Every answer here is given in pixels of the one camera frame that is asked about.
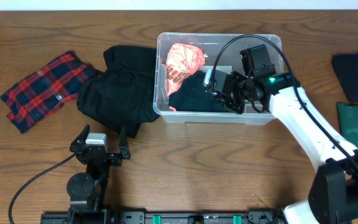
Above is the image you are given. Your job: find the red plaid folded cloth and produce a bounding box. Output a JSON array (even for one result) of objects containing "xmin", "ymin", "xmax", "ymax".
[{"xmin": 0, "ymin": 51, "xmax": 96, "ymax": 134}]

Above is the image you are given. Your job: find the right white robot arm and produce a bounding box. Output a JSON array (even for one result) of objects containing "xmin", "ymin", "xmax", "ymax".
[{"xmin": 204, "ymin": 45, "xmax": 358, "ymax": 223}]

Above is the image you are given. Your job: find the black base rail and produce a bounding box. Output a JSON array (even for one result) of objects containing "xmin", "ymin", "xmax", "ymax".
[{"xmin": 40, "ymin": 210, "xmax": 286, "ymax": 224}]

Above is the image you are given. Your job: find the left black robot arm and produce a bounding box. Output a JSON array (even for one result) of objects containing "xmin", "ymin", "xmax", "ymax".
[{"xmin": 67, "ymin": 124, "xmax": 131, "ymax": 213}]

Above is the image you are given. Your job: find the left black cable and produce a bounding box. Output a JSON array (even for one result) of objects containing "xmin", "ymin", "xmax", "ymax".
[{"xmin": 7, "ymin": 152, "xmax": 78, "ymax": 224}]

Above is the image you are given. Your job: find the right black cable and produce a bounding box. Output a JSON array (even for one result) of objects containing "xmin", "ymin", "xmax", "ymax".
[{"xmin": 208, "ymin": 34, "xmax": 358, "ymax": 190}]

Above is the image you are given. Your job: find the pink printed shirt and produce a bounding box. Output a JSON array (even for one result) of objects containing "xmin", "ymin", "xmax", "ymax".
[{"xmin": 166, "ymin": 43, "xmax": 206, "ymax": 96}]

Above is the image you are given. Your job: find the dark navy garment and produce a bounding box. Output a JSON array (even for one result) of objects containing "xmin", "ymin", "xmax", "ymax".
[{"xmin": 168, "ymin": 71, "xmax": 228, "ymax": 113}]

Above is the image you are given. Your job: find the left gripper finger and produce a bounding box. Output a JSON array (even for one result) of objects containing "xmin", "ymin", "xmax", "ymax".
[
  {"xmin": 76, "ymin": 124, "xmax": 90, "ymax": 144},
  {"xmin": 119, "ymin": 126, "xmax": 131, "ymax": 159}
]

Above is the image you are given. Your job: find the black folded cloth far right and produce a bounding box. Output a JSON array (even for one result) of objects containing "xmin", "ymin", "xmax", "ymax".
[{"xmin": 331, "ymin": 53, "xmax": 358, "ymax": 103}]

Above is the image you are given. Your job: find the large black folded garment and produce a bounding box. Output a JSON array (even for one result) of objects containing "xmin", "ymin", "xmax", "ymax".
[{"xmin": 76, "ymin": 45, "xmax": 159, "ymax": 138}]

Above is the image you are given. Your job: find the clear plastic storage bin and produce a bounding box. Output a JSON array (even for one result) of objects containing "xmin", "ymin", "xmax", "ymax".
[{"xmin": 152, "ymin": 32, "xmax": 285, "ymax": 126}]

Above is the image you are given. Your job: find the black cable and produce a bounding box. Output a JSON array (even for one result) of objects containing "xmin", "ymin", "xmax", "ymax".
[
  {"xmin": 208, "ymin": 34, "xmax": 358, "ymax": 190},
  {"xmin": 7, "ymin": 152, "xmax": 78, "ymax": 224}
]

